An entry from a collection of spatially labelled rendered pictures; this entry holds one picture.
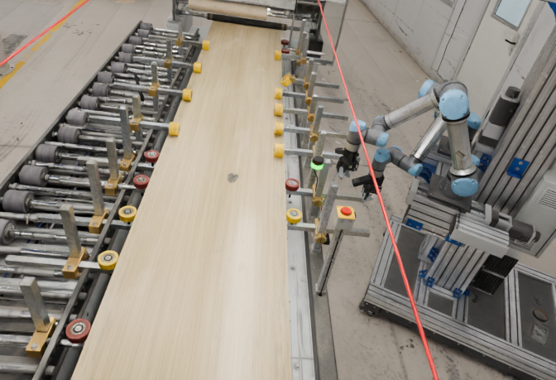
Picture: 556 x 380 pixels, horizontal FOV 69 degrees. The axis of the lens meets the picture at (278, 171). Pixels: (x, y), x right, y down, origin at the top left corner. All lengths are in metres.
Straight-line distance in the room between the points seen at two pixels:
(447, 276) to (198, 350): 1.82
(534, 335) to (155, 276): 2.30
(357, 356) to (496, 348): 0.81
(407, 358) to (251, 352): 1.47
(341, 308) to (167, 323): 1.52
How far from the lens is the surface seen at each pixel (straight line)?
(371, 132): 2.04
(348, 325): 2.84
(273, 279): 1.78
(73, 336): 1.66
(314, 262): 2.15
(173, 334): 1.62
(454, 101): 1.90
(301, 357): 1.93
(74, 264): 1.92
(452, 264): 2.85
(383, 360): 2.79
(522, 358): 2.95
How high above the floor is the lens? 2.29
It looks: 37 degrees down
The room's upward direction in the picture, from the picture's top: 10 degrees clockwise
